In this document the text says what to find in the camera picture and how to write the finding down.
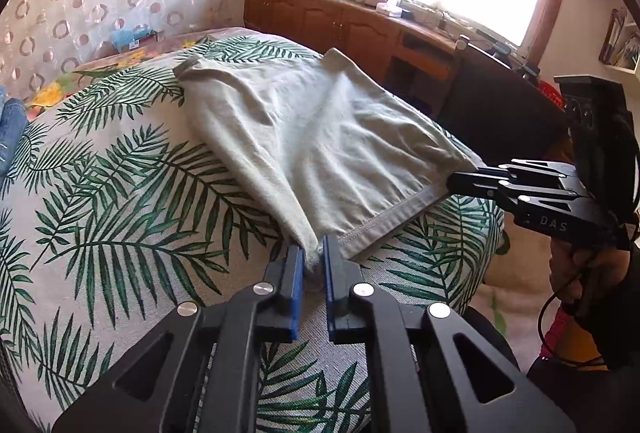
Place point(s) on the floral pillow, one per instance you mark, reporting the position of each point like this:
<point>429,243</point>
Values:
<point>65,85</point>

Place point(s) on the wooden cabinet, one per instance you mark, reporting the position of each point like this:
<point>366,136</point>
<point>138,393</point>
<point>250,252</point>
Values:
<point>320,28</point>

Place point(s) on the wall shelf with books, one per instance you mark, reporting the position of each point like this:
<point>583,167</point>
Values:
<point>620,43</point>

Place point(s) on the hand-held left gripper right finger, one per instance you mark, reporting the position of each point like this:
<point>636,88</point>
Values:
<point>330,293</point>

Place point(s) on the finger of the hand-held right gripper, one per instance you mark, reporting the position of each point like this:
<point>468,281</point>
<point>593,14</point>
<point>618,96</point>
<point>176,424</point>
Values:
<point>500,173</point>
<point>540,195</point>

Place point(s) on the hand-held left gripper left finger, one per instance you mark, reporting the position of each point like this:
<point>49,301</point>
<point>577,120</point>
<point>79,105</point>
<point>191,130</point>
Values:
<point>298,293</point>

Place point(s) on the person's right hand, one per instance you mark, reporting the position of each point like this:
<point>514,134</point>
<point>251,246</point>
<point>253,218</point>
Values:
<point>592,270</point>

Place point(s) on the small cardboard box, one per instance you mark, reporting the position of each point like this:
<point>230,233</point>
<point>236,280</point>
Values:
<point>147,40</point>

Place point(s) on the white tissue box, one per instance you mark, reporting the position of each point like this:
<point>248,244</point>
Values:
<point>390,9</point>

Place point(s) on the light blue folded jeans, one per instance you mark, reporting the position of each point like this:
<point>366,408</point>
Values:
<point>11,133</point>

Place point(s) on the blue bag on box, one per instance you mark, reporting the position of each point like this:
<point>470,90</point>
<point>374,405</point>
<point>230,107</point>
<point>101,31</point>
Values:
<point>125,38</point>

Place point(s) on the leaf print bed sheet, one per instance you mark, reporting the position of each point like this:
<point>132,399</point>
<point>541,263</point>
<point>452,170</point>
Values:
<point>125,213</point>

